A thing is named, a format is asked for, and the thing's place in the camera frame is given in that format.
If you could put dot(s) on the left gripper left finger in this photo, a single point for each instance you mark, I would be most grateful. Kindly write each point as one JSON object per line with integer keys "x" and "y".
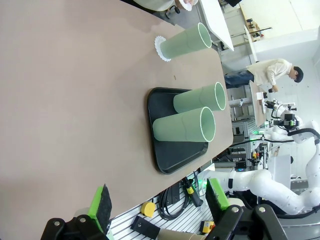
{"x": 100, "y": 210}

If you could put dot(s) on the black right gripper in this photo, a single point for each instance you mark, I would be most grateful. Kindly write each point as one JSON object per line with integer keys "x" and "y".
{"x": 287, "y": 120}

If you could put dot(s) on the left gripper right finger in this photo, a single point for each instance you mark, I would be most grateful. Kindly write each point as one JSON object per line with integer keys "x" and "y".
{"x": 235, "y": 222}

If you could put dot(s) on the pale green plastic cup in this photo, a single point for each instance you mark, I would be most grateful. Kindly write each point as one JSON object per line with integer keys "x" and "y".
{"x": 185, "y": 42}
{"x": 180, "y": 127}
{"x": 197, "y": 98}

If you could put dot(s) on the white scalloped paper coaster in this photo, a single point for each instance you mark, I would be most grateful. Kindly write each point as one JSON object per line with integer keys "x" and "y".
{"x": 187, "y": 7}
{"x": 157, "y": 46}

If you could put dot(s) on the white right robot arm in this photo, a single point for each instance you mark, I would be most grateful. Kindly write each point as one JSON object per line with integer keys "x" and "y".
{"x": 270, "y": 187}

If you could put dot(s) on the person's left hand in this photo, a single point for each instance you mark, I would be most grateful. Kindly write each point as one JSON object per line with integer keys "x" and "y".
{"x": 192, "y": 1}

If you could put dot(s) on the yellow emergency stop box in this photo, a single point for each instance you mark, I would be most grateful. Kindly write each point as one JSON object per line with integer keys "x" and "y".
{"x": 208, "y": 227}

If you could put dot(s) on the wooden background table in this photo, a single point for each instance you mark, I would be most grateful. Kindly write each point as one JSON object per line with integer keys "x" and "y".
{"x": 258, "y": 110}

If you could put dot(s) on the black rectangular box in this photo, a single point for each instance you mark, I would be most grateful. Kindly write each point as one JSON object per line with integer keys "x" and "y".
{"x": 145, "y": 226}

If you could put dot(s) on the yellow round button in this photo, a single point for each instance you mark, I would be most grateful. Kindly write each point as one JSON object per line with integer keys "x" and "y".
{"x": 148, "y": 209}

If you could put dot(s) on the white cabinet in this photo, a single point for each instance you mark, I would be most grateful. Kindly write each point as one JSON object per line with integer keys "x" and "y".
{"x": 277, "y": 170}

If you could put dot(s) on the person in beige jacket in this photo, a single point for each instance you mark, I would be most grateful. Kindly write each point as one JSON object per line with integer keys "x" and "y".
{"x": 265, "y": 72}

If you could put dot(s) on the brown cardboard tube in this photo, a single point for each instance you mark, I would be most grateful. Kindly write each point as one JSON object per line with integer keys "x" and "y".
{"x": 180, "y": 236}

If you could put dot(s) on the aluminium slotted mounting plate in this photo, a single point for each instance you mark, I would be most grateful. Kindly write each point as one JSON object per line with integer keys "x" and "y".
{"x": 175, "y": 225}

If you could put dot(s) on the black plastic serving tray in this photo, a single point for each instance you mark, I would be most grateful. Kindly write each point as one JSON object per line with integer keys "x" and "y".
{"x": 180, "y": 155}

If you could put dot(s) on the white table with grey legs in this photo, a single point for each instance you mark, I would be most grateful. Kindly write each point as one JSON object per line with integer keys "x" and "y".
{"x": 215, "y": 22}

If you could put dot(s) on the black chair base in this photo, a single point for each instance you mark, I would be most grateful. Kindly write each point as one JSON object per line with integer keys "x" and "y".
{"x": 172, "y": 10}

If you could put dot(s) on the person in beige sweatshirt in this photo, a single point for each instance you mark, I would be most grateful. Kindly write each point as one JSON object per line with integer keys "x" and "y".
{"x": 155, "y": 3}

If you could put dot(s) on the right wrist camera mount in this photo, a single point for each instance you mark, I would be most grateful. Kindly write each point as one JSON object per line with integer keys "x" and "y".
{"x": 280, "y": 110}

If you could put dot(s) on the black handheld enabling switch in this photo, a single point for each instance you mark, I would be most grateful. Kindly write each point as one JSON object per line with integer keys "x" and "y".
{"x": 191, "y": 191}

